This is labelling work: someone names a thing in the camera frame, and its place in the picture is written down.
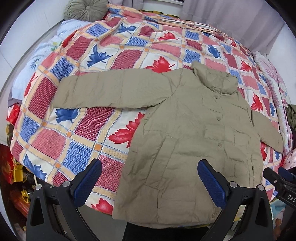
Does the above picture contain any olive green puffer jacket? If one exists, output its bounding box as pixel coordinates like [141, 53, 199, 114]
[52, 62, 283, 228]

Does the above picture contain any red clutter beside bed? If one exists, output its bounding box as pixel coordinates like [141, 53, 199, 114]
[1, 103, 31, 232]

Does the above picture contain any red blue patchwork leaf quilt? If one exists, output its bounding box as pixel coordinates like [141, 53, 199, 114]
[10, 3, 287, 215]

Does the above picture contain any dark green cloth at edge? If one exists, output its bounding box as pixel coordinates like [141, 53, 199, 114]
[286, 104, 296, 131]

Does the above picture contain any light blue floral pillow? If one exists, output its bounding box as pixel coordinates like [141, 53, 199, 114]
[7, 19, 90, 107]

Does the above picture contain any round green pleated cushion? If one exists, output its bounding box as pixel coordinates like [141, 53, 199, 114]
[64, 0, 108, 22]

